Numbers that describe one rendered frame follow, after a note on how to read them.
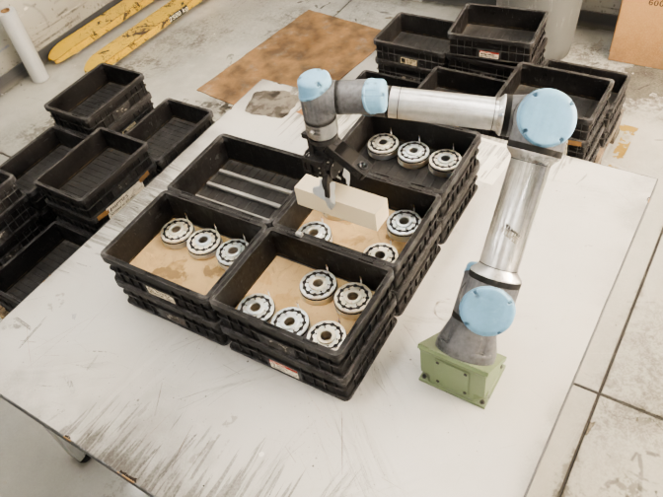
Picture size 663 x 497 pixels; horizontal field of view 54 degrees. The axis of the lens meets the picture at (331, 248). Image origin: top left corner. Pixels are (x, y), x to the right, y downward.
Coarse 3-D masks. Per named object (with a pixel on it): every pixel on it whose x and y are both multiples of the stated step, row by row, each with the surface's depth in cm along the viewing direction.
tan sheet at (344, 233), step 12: (312, 216) 200; (324, 216) 200; (336, 228) 195; (348, 228) 195; (360, 228) 194; (384, 228) 193; (336, 240) 192; (348, 240) 192; (360, 240) 191; (372, 240) 190; (384, 240) 190
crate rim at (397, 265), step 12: (384, 180) 192; (420, 192) 187; (432, 192) 186; (288, 204) 191; (432, 204) 183; (432, 216) 182; (288, 228) 184; (420, 228) 177; (324, 240) 179; (408, 240) 175; (360, 252) 174; (408, 252) 174; (384, 264) 170; (396, 264) 170
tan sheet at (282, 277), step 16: (272, 272) 187; (288, 272) 186; (304, 272) 185; (256, 288) 184; (272, 288) 183; (288, 288) 182; (288, 304) 178; (304, 304) 178; (320, 320) 173; (336, 320) 172; (352, 320) 172
